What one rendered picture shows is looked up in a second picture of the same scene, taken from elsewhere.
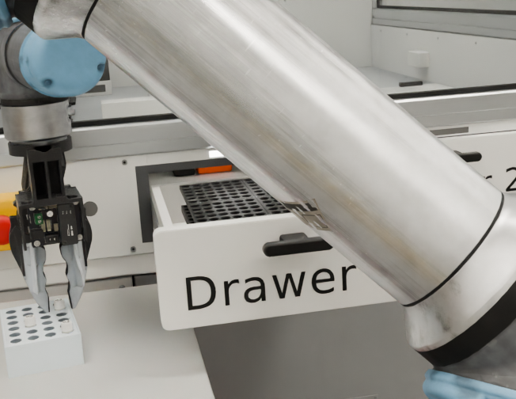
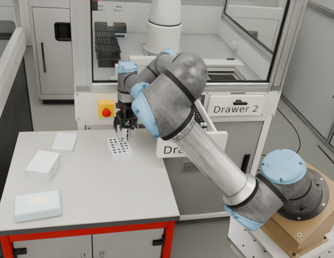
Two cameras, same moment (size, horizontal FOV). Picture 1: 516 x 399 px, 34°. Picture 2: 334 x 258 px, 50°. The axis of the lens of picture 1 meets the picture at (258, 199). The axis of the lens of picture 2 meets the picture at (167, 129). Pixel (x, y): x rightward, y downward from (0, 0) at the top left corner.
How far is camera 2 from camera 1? 0.64 m
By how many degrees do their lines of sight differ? 18
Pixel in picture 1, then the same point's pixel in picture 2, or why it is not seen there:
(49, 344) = (124, 154)
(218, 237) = not seen: hidden behind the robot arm
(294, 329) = not seen: hidden behind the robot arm
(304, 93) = (214, 162)
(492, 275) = (241, 197)
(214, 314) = (170, 155)
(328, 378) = not seen: hidden behind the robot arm
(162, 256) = (160, 141)
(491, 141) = (251, 98)
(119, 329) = (139, 147)
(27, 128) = (125, 99)
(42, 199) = (127, 118)
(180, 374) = (158, 167)
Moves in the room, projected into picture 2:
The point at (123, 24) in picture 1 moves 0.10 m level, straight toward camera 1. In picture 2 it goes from (182, 145) to (190, 169)
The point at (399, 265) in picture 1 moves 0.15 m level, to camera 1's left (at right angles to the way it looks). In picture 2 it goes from (225, 191) to (172, 188)
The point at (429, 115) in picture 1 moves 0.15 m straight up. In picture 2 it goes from (234, 88) to (241, 59)
